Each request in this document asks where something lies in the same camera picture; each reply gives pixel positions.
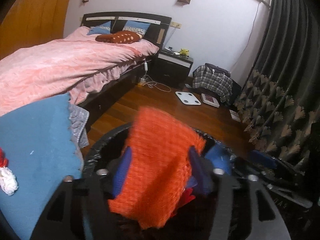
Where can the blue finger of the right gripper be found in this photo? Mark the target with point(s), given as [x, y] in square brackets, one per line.
[260, 158]

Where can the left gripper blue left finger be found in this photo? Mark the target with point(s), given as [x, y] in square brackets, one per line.
[78, 208]

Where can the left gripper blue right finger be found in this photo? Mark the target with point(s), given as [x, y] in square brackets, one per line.
[218, 180]

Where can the large orange foam net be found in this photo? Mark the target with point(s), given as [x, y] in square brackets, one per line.
[159, 169]

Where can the white tissue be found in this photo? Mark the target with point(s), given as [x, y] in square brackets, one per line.
[8, 181]

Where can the red plastic bag ball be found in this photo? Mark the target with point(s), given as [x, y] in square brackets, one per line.
[3, 160]

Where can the blue plastic bag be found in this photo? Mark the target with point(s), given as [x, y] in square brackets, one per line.
[220, 157]

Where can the red fabric pile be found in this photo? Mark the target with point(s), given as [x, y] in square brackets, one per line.
[186, 197]

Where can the black lined trash bin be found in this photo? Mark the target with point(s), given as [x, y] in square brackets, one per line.
[192, 221]

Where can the dark patterned curtain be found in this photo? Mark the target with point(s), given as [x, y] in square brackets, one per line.
[279, 102]

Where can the red framed scale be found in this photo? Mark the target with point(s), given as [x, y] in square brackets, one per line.
[209, 100]

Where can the white bathroom scale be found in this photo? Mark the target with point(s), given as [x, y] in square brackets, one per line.
[188, 98]

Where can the blue table cloth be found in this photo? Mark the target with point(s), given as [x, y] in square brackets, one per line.
[36, 140]

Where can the grey quilted cloth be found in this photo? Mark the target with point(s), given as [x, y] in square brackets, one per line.
[78, 118]

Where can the plaid cloth pile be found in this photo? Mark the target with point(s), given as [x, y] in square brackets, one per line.
[215, 79]

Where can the black nightstand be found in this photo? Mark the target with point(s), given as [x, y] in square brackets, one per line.
[171, 69]

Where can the yellow plush toy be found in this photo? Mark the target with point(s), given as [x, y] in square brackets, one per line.
[184, 52]

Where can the bed with pink duvet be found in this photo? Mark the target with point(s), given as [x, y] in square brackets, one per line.
[78, 64]

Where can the brown dotted pillow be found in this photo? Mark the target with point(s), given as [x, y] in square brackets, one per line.
[121, 37]

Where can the right blue pillow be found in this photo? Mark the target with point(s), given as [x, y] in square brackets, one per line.
[136, 27]

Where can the blue pillow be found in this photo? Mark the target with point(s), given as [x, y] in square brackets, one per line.
[136, 27]
[103, 29]

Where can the left blue pillow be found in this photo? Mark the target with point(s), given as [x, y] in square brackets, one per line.
[103, 29]

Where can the wooden wardrobe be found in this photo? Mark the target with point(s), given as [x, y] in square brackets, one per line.
[32, 22]

